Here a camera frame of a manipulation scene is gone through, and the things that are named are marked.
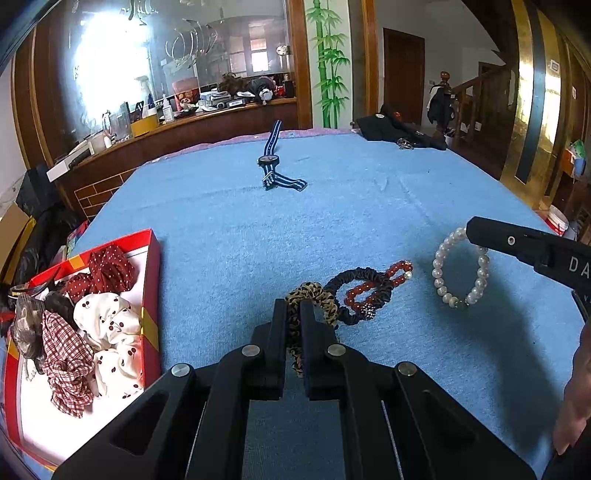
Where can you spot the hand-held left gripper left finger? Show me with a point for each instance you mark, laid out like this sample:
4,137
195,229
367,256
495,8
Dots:
272,341

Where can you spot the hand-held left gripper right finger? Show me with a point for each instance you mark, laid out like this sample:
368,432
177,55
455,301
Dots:
318,350

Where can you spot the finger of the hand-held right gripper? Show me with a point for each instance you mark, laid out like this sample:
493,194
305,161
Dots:
508,240

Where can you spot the leopard-print scrunchie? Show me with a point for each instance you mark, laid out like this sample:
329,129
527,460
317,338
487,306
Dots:
318,295

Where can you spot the red cardboard box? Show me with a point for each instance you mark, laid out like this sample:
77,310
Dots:
150,323

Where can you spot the white cherry-print scrunchie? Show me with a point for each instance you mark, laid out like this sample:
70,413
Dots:
111,332

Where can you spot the dark red polka-dot scrunchie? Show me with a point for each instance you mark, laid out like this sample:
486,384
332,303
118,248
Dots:
106,272

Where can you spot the red plaid scrunchie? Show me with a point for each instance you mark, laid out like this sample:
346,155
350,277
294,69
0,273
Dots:
64,364

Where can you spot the grey patterned scrunchie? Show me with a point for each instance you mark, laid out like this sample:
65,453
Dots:
27,332

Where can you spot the person's right hand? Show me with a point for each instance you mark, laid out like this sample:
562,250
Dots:
575,401

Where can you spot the red and white bucket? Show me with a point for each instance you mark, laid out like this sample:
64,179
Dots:
556,222

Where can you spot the black scrunchie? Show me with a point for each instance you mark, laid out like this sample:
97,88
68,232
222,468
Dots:
355,277

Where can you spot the bunch of keys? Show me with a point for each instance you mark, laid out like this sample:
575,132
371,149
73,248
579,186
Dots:
405,144

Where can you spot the wooden stair railing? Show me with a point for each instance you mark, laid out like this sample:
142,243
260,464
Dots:
480,101

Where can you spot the gold pillar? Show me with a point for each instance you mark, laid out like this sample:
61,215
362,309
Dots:
531,92

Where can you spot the black hanging bag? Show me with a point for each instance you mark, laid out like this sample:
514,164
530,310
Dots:
438,104

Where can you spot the black cloth bag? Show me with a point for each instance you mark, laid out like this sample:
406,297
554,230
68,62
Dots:
392,129

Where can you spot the blue striped wristwatch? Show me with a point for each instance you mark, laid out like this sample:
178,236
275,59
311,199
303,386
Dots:
270,159

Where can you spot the brown wooden door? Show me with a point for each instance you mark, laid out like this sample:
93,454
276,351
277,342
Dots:
402,76

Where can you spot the wooden counter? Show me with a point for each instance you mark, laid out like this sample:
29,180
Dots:
184,138

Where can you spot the yellow box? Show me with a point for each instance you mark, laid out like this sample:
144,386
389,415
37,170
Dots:
143,125

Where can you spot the red round tin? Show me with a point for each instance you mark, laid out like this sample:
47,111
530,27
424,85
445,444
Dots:
185,91

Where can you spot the clear plastic container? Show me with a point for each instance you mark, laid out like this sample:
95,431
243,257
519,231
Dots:
120,124

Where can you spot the white bottle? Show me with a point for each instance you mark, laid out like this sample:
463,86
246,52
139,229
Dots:
150,104

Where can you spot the white flat box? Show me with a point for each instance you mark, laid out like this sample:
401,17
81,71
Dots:
69,162

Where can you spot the brown cardboard box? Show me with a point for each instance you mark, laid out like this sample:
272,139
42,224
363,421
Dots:
14,230

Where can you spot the green bamboo wall decal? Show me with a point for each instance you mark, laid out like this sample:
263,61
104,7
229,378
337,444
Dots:
330,60

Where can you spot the large wall mirror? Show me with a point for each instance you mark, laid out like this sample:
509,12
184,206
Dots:
221,46

